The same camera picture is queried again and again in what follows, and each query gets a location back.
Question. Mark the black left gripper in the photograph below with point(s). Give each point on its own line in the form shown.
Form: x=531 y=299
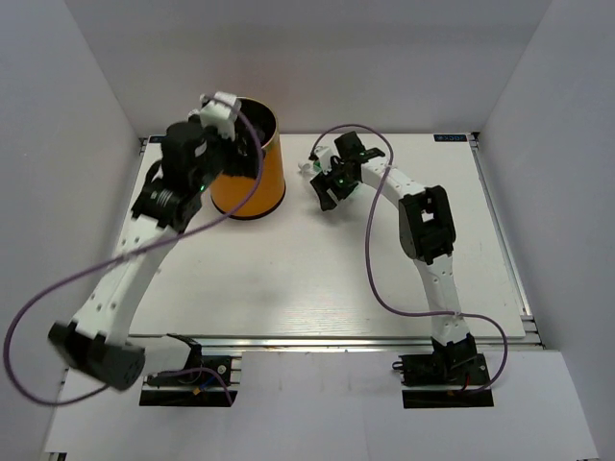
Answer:
x=248 y=163

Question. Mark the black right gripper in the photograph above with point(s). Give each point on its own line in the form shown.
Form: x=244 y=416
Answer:
x=328 y=201

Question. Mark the clear unlabelled plastic bottle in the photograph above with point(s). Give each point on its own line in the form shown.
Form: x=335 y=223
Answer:
x=303 y=168

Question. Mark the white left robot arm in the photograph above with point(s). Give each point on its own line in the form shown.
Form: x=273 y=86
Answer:
x=96 y=340

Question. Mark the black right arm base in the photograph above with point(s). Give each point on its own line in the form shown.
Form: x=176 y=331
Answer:
x=427 y=384

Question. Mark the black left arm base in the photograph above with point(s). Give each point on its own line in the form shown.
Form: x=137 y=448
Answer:
x=214 y=384

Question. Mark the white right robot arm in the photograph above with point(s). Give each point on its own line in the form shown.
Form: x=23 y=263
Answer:
x=426 y=233

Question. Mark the orange cylindrical bin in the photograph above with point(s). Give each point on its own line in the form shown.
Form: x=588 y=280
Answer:
x=228 y=191

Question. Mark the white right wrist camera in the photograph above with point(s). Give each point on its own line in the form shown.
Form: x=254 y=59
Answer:
x=324 y=155

